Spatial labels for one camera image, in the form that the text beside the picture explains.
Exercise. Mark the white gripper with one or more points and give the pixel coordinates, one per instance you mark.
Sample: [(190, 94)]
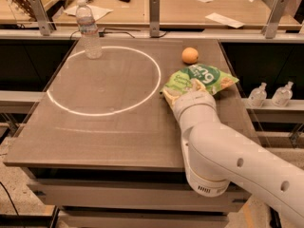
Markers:
[(192, 101)]

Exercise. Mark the green rice chip bag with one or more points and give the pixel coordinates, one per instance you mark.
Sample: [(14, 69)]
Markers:
[(214, 79)]

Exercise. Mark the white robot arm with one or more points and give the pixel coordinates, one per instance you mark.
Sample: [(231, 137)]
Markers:
[(215, 155)]

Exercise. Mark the orange fruit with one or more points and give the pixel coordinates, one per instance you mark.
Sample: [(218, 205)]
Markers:
[(190, 55)]

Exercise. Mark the left sanitizer pump bottle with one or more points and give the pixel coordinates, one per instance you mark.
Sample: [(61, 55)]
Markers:
[(258, 96)]

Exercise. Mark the sanitizer pump bottle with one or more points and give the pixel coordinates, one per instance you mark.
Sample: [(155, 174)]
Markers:
[(258, 96), (283, 95)]

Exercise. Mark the white paper sheet right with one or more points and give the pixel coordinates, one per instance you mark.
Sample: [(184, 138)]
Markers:
[(225, 20)]

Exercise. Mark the right sanitizer pump bottle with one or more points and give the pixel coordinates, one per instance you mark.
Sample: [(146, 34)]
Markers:
[(283, 95)]

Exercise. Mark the white paper sheet left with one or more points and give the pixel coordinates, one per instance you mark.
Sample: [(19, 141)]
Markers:
[(98, 13)]

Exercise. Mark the clear plastic water bottle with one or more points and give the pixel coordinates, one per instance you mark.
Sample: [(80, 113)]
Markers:
[(89, 30)]

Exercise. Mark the middle metal bracket post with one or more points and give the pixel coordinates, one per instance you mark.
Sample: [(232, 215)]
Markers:
[(154, 18)]

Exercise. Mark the metal bracket post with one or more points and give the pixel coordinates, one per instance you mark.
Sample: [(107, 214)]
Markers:
[(44, 24), (270, 29), (154, 18)]

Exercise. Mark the right metal bracket post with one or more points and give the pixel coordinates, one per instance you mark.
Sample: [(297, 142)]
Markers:
[(270, 29)]

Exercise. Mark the left metal bracket post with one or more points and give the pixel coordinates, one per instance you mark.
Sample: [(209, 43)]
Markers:
[(44, 24)]

